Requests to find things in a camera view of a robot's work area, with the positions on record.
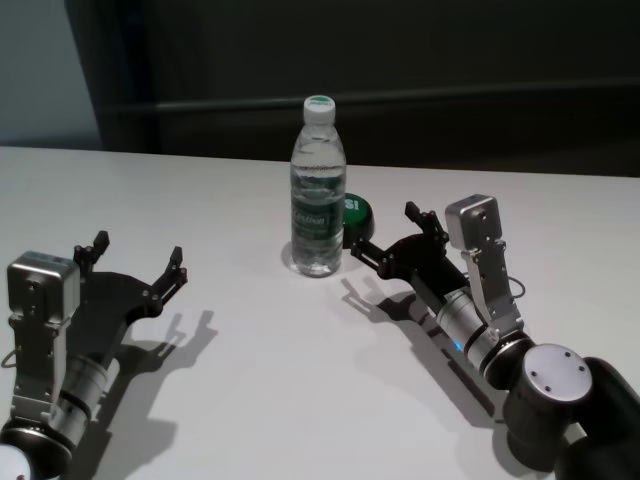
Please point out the thin grey horizontal rail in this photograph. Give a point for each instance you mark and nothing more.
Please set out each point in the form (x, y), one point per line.
(450, 102)

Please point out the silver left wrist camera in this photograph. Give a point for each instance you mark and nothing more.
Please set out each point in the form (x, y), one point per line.
(40, 290)

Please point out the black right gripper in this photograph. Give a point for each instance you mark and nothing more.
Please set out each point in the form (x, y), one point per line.
(422, 260)

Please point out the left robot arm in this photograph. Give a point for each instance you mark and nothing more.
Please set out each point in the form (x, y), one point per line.
(80, 385)

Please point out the dark vertical frame post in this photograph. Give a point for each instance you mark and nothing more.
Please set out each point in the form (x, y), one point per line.
(115, 75)

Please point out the green YES button black base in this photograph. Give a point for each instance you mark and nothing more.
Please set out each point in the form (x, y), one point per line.
(357, 220)

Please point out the clear water bottle green label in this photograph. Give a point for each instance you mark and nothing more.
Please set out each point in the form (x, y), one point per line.
(317, 215)

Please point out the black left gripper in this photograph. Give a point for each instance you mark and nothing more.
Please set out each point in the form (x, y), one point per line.
(110, 310)

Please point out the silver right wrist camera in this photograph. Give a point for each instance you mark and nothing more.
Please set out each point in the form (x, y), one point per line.
(475, 225)

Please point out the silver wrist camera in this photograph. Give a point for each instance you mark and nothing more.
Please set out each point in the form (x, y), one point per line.
(40, 290)
(475, 225)

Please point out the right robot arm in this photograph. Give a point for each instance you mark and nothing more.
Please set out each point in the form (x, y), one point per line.
(550, 380)

